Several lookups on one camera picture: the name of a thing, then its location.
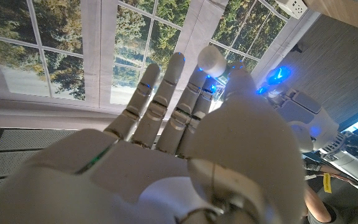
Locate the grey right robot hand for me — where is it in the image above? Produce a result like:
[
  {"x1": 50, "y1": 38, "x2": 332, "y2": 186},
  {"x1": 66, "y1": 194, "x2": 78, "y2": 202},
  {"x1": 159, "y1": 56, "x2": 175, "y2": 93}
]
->
[{"x1": 0, "y1": 52, "x2": 306, "y2": 224}]

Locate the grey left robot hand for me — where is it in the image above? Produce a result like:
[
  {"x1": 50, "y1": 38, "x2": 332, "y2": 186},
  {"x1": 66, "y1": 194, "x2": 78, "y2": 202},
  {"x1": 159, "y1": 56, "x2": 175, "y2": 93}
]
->
[{"x1": 259, "y1": 65, "x2": 342, "y2": 154}]

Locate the person bare forearm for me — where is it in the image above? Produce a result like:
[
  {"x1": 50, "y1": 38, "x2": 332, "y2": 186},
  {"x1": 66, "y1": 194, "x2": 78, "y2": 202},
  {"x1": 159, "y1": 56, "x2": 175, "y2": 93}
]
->
[{"x1": 303, "y1": 183, "x2": 337, "y2": 224}]

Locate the white power strip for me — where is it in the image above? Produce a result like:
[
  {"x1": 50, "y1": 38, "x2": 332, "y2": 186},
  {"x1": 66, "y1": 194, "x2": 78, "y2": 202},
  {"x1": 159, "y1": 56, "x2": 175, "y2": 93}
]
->
[{"x1": 274, "y1": 0, "x2": 309, "y2": 20}]

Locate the printed window forest backdrop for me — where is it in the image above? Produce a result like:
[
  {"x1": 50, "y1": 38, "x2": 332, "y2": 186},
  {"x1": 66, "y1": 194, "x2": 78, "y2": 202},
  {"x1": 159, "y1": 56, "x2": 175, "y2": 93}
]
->
[{"x1": 0, "y1": 0, "x2": 321, "y2": 128}]

